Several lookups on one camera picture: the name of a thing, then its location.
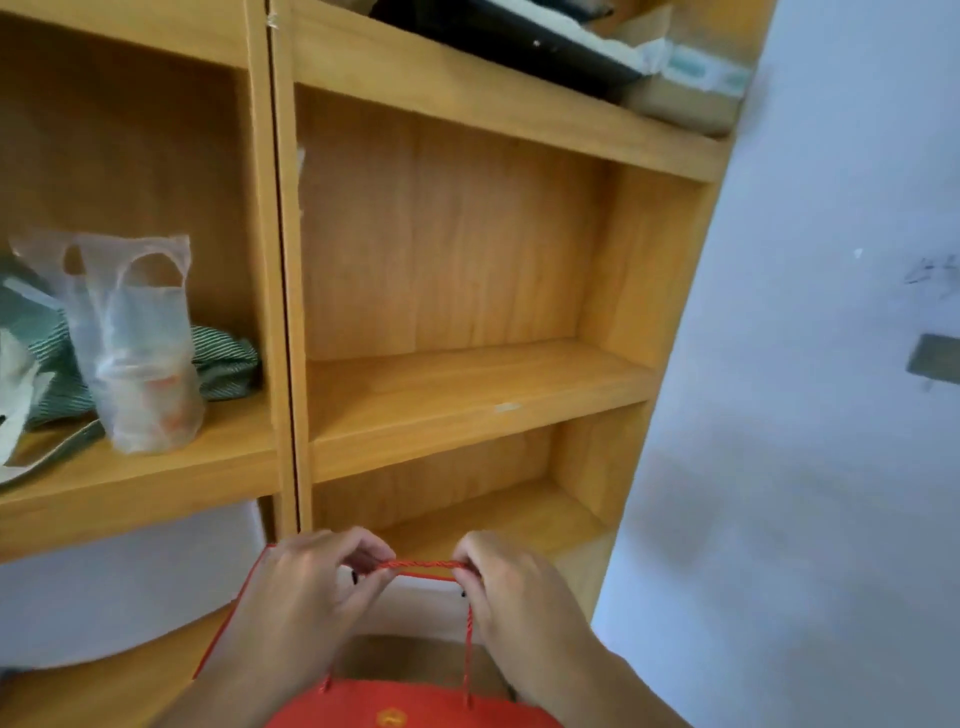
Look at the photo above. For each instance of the person's left hand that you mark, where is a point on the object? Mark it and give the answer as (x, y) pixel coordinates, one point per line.
(289, 600)

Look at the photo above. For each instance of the person's right hand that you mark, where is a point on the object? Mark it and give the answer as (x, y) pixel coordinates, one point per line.
(525, 607)

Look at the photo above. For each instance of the person's right thumb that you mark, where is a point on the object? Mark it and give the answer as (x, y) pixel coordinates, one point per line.
(480, 604)

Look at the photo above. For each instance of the person's left thumb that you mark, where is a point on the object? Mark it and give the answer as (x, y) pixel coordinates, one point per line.
(369, 596)

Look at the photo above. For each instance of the red paper gift bag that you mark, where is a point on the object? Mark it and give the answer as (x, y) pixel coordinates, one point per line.
(420, 709)

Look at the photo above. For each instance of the person's right forearm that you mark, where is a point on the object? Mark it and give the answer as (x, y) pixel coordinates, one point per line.
(607, 694)

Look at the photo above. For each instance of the person's left forearm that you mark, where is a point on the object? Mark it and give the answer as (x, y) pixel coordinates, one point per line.
(225, 697)

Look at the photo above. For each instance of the wooden shelf unit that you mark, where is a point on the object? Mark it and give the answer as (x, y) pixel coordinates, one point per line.
(150, 480)
(480, 405)

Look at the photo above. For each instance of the large white round object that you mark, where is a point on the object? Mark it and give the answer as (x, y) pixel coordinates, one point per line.
(127, 585)

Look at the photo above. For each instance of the green striped cloth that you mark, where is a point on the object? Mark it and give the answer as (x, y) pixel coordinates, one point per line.
(225, 367)

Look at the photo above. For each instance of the clear plastic bag with cup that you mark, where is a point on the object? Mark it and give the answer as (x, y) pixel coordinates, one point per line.
(142, 360)

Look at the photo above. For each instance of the white crumpled paper bag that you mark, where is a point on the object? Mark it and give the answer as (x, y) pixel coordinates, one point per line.
(15, 405)

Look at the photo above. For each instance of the cardboard box with white wrap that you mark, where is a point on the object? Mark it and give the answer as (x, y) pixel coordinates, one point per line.
(686, 82)

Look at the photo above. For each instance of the black flat tray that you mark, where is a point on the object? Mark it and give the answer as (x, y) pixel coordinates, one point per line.
(517, 34)

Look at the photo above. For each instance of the grey wall fixture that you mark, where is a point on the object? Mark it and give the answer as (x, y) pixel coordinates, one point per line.
(934, 358)

